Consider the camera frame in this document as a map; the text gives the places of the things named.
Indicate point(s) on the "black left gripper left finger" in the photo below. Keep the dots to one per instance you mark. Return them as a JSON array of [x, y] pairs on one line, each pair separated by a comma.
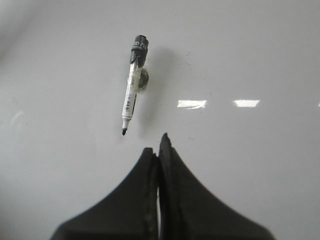
[[129, 212]]

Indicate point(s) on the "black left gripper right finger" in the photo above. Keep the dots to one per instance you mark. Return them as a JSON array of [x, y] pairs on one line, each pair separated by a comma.
[[189, 211]]

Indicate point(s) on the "white black whiteboard marker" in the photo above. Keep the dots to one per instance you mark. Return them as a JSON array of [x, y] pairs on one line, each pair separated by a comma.
[[137, 78]]

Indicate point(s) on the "white whiteboard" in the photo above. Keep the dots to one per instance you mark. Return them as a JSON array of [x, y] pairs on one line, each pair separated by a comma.
[[234, 83]]

